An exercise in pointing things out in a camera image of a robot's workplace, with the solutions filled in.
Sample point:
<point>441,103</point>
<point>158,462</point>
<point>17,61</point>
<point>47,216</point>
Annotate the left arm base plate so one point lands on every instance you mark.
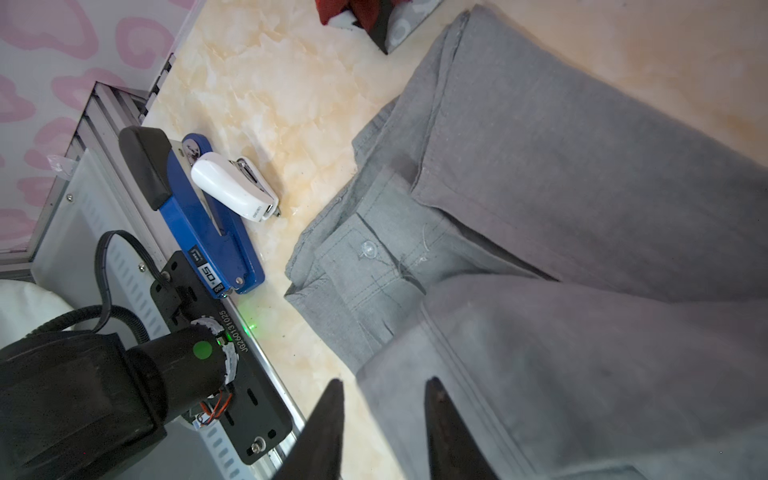
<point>228,393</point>

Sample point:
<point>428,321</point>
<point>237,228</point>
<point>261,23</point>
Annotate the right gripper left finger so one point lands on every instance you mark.
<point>317,453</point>

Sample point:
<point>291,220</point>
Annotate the grey long sleeve shirt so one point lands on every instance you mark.
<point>586,275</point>

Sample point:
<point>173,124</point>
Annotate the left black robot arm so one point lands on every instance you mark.
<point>86,391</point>

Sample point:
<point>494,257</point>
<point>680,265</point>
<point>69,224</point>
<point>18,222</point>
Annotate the folded plaid flannel shirt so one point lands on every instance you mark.
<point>388,23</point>

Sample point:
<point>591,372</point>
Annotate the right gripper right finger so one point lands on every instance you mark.
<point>452,451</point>

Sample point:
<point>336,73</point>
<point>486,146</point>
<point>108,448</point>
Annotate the small white device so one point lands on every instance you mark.
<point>237,184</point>

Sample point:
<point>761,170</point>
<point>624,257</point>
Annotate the blue black tool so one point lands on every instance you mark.
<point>212,237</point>

